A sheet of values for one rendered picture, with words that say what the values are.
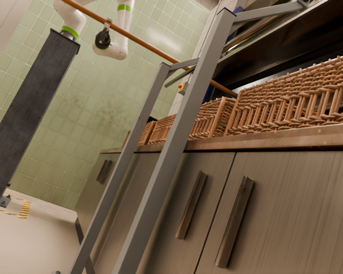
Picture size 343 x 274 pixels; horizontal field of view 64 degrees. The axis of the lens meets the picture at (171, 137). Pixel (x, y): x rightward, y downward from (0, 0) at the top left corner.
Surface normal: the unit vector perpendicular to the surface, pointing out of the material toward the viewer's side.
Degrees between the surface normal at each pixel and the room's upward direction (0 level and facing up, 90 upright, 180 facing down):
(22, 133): 90
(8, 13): 90
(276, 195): 90
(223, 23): 90
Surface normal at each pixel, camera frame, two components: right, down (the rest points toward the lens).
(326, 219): -0.85, -0.42
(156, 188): 0.38, -0.06
